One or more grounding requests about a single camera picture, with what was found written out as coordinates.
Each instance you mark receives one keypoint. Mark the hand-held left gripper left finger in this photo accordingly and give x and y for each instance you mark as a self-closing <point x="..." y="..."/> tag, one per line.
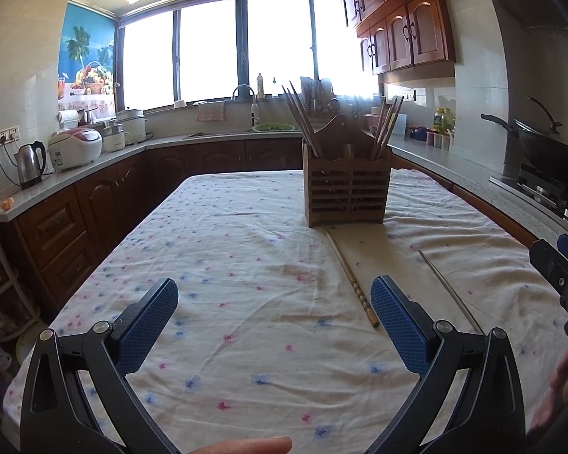
<point x="151" y="321"/>

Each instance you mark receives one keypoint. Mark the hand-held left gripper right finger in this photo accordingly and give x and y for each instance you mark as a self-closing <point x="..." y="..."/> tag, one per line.
<point x="397" y="326"/>

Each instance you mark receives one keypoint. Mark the thin metal chopstick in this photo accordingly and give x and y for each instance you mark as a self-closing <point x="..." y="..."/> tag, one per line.
<point x="447" y="288"/>

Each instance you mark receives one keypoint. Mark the ringed brown wooden chopstick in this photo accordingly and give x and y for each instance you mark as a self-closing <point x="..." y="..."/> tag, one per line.
<point x="352" y="279"/>

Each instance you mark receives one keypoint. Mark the wooden utensil holder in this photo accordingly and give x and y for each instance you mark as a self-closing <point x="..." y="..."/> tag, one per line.
<point x="345" y="189"/>

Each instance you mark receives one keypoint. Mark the person's right hand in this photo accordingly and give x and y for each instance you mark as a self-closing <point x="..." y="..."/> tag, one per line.
<point x="556" y="392"/>

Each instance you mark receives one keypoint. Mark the person's left hand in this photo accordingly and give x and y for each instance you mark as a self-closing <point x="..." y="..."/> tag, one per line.
<point x="251" y="447"/>

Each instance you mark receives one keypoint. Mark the gas stove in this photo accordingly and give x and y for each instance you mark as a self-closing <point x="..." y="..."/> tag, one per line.
<point x="535" y="194"/>

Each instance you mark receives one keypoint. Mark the black wok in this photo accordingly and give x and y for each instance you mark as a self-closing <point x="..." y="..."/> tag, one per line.
<point x="544" y="151"/>

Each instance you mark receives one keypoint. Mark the floral white tablecloth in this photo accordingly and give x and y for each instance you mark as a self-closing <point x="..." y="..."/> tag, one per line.
<point x="246" y="269"/>

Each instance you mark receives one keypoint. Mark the plastic storage shelf rack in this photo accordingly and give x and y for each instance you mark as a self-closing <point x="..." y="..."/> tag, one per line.
<point x="4" y="283"/>

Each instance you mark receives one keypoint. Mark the small white food steamer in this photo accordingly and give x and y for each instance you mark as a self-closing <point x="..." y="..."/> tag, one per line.
<point x="113" y="137"/>

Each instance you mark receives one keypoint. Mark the pink and white rice cooker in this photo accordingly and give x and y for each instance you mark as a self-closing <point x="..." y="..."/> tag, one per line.
<point x="75" y="149"/>

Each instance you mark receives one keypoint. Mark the steel electric kettle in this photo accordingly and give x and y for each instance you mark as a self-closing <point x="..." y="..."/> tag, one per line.
<point x="28" y="168"/>

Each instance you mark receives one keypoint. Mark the large white rice cooker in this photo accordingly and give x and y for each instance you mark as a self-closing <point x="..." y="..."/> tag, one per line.
<point x="132" y="125"/>

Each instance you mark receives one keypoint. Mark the bundle of wooden chopsticks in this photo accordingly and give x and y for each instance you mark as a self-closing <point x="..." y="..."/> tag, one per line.
<point x="386" y="123"/>
<point x="303" y="120"/>

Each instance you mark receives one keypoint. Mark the paper towel roll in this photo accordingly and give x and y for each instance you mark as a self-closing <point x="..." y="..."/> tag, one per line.
<point x="68" y="120"/>

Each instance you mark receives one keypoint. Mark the checked dish towel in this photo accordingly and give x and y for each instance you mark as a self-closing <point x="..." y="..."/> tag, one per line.
<point x="211" y="112"/>

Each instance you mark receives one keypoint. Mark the white cup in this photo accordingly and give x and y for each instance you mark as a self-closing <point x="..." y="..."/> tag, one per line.
<point x="180" y="103"/>

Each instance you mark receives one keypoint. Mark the green plastic colander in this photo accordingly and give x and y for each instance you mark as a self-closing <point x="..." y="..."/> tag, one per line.
<point x="273" y="127"/>

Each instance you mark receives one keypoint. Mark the curved steel faucet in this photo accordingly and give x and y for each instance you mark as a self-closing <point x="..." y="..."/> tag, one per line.
<point x="241" y="87"/>

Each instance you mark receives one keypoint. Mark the yellow liquid bottle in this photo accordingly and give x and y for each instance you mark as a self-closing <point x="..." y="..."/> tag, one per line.
<point x="261" y="87"/>

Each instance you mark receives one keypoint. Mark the small dark-capped bottle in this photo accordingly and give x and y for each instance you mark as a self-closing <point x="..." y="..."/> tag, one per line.
<point x="274" y="89"/>

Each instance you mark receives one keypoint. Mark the large kitchen window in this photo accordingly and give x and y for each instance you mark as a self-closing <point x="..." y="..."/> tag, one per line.
<point x="208" y="52"/>

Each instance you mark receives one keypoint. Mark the wooden upper cabinets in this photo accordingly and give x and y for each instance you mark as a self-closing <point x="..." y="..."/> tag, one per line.
<point x="397" y="19"/>

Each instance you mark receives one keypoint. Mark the wall switch plate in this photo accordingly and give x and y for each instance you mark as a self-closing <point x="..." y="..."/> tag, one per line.
<point x="409" y="95"/>

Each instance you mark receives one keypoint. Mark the wall power socket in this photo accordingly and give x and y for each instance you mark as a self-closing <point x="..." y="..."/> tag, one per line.
<point x="2" y="137"/>

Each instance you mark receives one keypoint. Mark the tropical fruit wall poster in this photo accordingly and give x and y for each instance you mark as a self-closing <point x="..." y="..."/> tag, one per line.
<point x="87" y="56"/>

